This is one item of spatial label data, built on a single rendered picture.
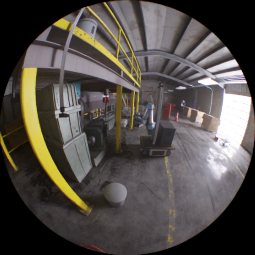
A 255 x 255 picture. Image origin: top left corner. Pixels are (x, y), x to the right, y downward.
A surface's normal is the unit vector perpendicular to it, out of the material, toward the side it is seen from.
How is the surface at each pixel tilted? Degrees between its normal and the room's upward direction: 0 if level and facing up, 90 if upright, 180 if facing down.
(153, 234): 0
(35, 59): 90
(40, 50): 90
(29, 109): 90
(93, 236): 0
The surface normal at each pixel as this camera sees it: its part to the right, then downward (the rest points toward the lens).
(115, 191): 0.05, -0.93
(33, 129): 0.97, 0.13
